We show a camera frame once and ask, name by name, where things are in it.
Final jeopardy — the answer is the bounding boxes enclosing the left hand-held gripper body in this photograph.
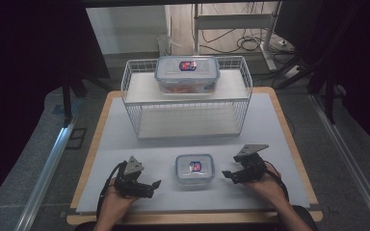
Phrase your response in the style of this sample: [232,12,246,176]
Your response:
[114,155,149,199]

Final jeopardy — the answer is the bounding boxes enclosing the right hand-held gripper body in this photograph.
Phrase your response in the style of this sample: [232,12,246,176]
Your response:
[232,143,270,185]

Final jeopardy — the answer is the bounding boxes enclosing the small clear food container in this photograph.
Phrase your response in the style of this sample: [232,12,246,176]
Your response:
[174,153,216,186]

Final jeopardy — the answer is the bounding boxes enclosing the white wire shelf rack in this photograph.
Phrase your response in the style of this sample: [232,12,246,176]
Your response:
[120,56,253,141]

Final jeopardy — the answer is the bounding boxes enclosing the large clear food container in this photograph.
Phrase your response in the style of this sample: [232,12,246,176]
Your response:
[154,55,221,94]

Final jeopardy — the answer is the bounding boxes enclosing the person's left hand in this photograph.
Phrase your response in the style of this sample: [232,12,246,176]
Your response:
[99,183,140,223]

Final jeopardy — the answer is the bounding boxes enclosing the person's right hand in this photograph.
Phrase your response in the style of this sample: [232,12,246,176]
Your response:
[243,163,287,210]

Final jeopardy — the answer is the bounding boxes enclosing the pale blue table mat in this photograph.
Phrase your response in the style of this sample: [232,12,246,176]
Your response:
[75,92,311,214]

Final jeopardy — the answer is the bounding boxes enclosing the black floor plate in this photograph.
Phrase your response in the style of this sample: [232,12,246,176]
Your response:
[65,127,88,150]

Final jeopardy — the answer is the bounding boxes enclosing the white power strip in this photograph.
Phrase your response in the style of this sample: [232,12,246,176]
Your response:
[283,64,302,80]

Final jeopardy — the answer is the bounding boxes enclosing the black metal stand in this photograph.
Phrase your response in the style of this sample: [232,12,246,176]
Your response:
[60,74,111,127]
[275,57,339,125]

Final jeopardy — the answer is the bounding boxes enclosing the clear plastic bag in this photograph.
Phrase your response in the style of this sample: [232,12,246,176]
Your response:
[156,34,181,58]

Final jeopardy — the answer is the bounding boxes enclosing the white metal stand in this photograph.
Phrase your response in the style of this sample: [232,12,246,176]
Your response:
[192,2,279,72]

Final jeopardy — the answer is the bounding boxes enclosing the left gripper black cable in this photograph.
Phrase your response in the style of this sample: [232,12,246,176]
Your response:
[96,161,127,219]

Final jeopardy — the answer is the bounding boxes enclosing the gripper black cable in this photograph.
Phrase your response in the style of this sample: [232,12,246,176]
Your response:
[263,167,290,204]
[96,161,127,219]

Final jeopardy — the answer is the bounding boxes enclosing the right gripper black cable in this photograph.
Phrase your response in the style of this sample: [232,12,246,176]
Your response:
[263,167,290,204]

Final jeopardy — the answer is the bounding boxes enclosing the aluminium rail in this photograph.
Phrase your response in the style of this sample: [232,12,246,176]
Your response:
[13,123,75,231]
[310,94,370,231]

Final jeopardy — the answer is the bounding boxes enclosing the black floor cables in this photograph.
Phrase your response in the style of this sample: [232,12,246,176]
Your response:
[199,28,296,56]

